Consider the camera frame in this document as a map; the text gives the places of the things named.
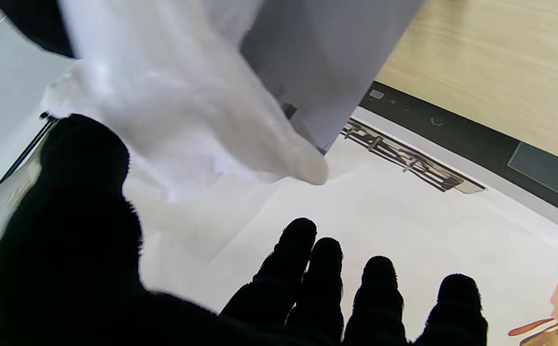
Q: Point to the printed kitchen backdrop cloth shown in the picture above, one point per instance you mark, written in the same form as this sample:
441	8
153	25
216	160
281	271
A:
404	230

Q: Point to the grey plastic waste bin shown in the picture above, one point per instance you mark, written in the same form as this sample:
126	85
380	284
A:
332	62

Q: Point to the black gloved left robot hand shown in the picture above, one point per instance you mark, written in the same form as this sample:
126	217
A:
67	264

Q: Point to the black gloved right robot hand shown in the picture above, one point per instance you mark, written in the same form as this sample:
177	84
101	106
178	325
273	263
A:
34	21

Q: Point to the white printed plastic bag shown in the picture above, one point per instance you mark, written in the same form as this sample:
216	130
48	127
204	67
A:
173	96

